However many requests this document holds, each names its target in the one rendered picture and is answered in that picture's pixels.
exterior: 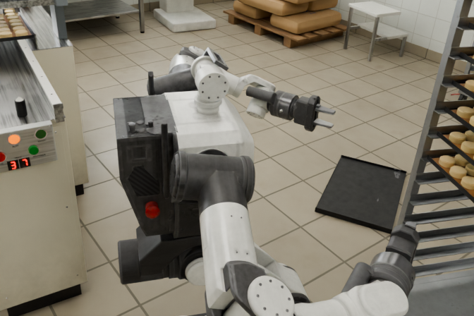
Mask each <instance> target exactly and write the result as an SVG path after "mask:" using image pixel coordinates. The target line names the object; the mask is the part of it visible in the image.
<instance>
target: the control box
mask: <svg viewBox="0 0 474 316"><path fill-rule="evenodd" d="M38 130H44V131H45V132H46V136H45V137H44V138H41V139H39V138H37V137H36V135H35V134H36V132H37V131H38ZM12 135H17V136H18V137H19V138H20V140H19V142H18V143H16V144H11V143H10V142H9V141H8V139H9V137H10V136H12ZM32 146H36V147H38V149H39V152H38V153H37V154H35V155H31V154H30V153H29V151H28V150H29V148H30V147H32ZM0 153H3V154H5V157H6V158H5V160H4V161H2V162H0V173H1V172H5V171H11V170H14V169H12V168H11V164H10V163H11V162H15V163H16V164H15V165H16V168H15V169H20V168H24V167H26V166H23V163H22V160H23V159H27V161H28V162H27V163H28V166H34V165H37V164H43V163H47V162H52V161H56V160H58V158H57V153H56V144H55V139H54V131H53V125H52V123H51V121H50V120H48V121H42V122H37V123H30V124H26V125H21V126H14V127H10V128H3V129H0Z"/></svg>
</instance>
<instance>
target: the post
mask: <svg viewBox="0 0 474 316"><path fill-rule="evenodd" d="M472 1H473V0H457V2H456V6H455V9H454V14H453V17H452V20H451V25H450V28H449V33H448V35H447V39H446V44H445V46H444V51H443V54H442V59H441V62H440V65H439V70H438V73H437V77H436V80H435V84H434V88H433V91H432V96H431V99H430V104H429V107H428V110H427V114H426V117H425V122H424V125H423V130H422V133H421V136H420V141H419V144H418V148H417V152H416V155H415V159H414V162H413V167H412V170H411V174H410V178H409V181H408V185H407V189H406V194H405V196H404V199H403V204H402V207H401V212H400V215H399V220H398V223H397V226H398V225H400V224H405V223H404V222H403V220H404V217H405V214H412V213H413V208H414V206H412V204H411V203H410V202H409V198H410V196H411V195H412V194H418V191H419V188H420V185H418V184H417V183H416V182H415V176H416V173H423V172H424V170H425V166H426V163H425V162H424V161H423V160H422V159H421V154H422V152H423V150H430V149H431V146H432V141H433V139H431V138H430V137H429V136H427V132H428V129H429V127H433V126H437V124H438V121H439V117H440V114H438V113H437V112H435V111H434V108H435V104H436V102H443V101H444V99H445V96H446V91H447V89H448V88H445V87H444V86H443V85H441V82H442V78H443V75H451V74H452V71H453V69H454V64H455V61H456V60H453V59H451V58H450V57H449V52H450V49H451V47H459V46H460V43H461V39H462V36H463V32H464V30H461V29H459V28H457V27H456V26H457V24H458V19H459V17H468V14H469V11H470V7H471V4H472Z"/></svg>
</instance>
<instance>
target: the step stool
mask: <svg viewBox="0 0 474 316"><path fill-rule="evenodd" d="M348 6H349V7H350V10H349V15H348V23H347V28H346V36H345V40H344V49H347V45H348V37H349V32H350V30H352V29H358V28H362V29H365V30H367V31H370V32H372V39H371V43H370V50H369V54H368V58H367V60H368V61H371V60H372V53H373V49H374V45H375V42H377V41H382V40H391V39H396V38H403V40H402V44H401V50H400V53H399V56H400V57H402V56H403V52H404V48H405V45H406V39H407V36H408V33H406V32H403V31H400V30H397V29H396V28H393V27H390V26H388V25H385V24H383V23H380V22H379V17H384V16H395V15H401V11H397V10H396V9H393V8H389V7H387V6H384V5H381V4H378V3H376V2H373V1H367V2H360V3H352V4H349V5H348ZM353 9H356V10H359V11H362V12H364V13H367V14H369V15H371V16H374V17H375V21H374V22H369V23H359V24H358V25H355V26H351V20H352V15H353ZM376 35H379V36H381V37H377V38H376Z"/></svg>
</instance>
